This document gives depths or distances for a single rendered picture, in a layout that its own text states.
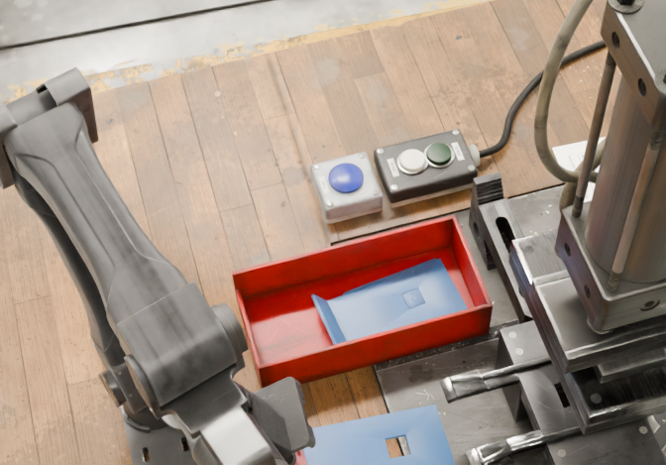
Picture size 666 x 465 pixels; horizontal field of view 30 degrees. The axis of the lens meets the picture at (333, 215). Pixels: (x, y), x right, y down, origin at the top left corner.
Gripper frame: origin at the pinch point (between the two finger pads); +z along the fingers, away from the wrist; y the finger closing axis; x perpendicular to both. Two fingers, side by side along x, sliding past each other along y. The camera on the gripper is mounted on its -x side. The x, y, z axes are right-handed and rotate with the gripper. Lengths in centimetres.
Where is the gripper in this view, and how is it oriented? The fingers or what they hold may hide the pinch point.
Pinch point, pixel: (296, 458)
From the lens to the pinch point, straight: 116.0
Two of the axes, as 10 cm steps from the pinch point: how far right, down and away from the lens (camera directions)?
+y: 8.7, -4.2, -2.3
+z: 4.2, 4.2, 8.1
